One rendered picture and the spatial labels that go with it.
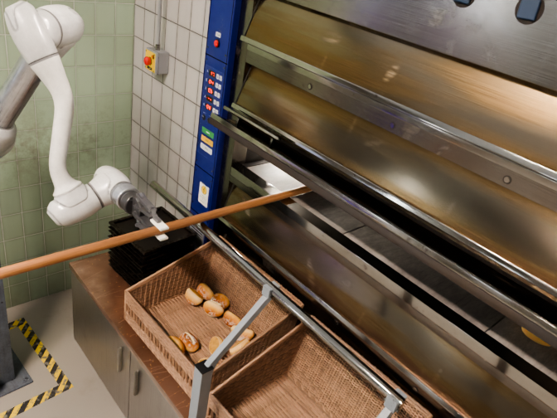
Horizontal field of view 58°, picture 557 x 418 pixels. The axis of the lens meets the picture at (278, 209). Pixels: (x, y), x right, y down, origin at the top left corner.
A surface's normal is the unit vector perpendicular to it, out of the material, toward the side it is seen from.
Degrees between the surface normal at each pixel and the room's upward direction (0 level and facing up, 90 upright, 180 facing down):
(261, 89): 70
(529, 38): 90
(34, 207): 90
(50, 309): 0
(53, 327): 0
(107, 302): 0
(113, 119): 90
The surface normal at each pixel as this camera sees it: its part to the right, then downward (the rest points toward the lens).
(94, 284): 0.17, -0.86
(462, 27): -0.74, 0.22
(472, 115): -0.64, -0.09
